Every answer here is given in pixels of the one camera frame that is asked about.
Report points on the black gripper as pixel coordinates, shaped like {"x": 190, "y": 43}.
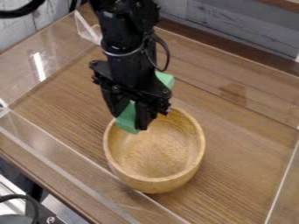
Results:
{"x": 126, "y": 78}

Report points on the green rectangular block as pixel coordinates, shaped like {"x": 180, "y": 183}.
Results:
{"x": 126, "y": 120}

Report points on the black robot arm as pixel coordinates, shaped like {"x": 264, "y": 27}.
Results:
{"x": 127, "y": 24}

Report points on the brown wooden bowl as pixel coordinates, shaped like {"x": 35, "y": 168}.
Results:
{"x": 157, "y": 160}

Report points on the clear acrylic corner bracket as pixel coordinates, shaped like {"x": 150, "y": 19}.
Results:
{"x": 89, "y": 32}

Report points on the clear acrylic enclosure wall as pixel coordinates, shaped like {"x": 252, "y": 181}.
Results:
{"x": 245, "y": 102}

